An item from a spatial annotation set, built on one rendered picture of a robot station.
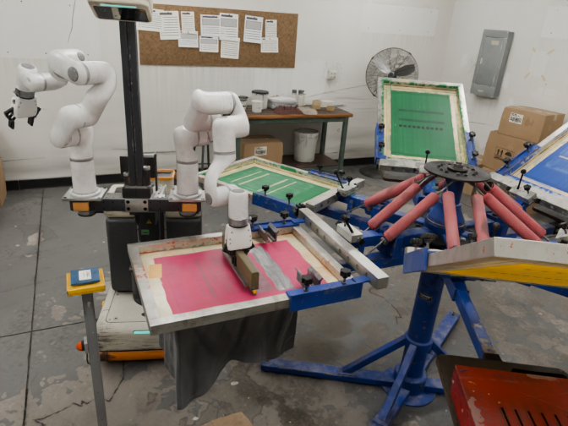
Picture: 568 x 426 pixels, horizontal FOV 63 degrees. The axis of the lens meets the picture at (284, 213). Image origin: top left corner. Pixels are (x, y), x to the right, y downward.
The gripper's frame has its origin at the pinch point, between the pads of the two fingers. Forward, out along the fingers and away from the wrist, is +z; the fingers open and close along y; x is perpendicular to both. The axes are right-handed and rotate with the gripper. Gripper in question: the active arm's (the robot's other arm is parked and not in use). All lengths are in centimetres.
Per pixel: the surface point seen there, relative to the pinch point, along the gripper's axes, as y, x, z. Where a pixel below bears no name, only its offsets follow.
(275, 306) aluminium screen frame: -3.4, 28.6, 6.0
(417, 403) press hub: -100, 6, 102
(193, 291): 20.2, 7.6, 5.9
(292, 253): -27.6, -7.4, 5.4
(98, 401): 58, -16, 63
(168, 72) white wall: -51, -377, -52
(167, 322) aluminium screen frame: 33.8, 28.2, 3.6
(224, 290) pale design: 9.4, 10.6, 6.3
